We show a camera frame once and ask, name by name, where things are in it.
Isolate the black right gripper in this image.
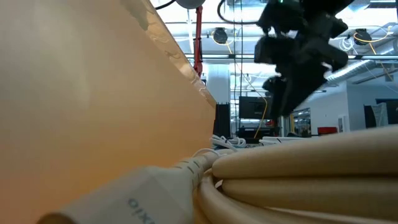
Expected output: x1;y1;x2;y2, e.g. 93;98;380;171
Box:
254;0;349;121

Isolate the thick white HDMI cable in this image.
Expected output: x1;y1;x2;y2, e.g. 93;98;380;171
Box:
259;136;309;146

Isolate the beige HDMI cable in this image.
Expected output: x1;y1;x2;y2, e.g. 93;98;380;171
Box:
36;124;398;224

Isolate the thin white cable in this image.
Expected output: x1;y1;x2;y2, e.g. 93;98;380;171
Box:
210;134;247;152

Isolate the orange translucent plastic tray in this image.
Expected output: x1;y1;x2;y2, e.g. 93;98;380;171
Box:
0;0;218;224

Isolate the black background screen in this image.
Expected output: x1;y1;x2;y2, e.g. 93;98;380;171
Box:
238;96;274;120

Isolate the red box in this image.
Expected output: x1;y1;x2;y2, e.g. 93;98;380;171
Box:
317;126;338;136

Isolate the white building column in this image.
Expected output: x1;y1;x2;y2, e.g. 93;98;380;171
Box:
206;63;231;105

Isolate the black perforated box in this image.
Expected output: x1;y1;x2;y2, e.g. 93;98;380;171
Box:
212;103;232;139

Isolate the long ceiling light bar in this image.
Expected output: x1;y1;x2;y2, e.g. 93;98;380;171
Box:
185;53;398;61

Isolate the red desk lamp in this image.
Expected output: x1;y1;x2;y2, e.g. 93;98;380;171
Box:
175;0;206;78

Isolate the dark room partition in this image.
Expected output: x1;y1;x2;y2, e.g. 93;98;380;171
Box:
363;98;398;130

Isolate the thin yellow reel cord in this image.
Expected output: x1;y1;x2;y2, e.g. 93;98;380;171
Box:
211;30;269;139

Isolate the silver ventilation duct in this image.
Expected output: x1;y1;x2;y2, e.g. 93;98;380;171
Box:
323;58;398;90

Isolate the black ceiling cable reel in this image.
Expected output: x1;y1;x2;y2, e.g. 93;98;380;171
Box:
353;28;373;46
212;27;229;45

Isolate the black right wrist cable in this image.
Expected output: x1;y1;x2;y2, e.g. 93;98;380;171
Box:
216;0;259;26

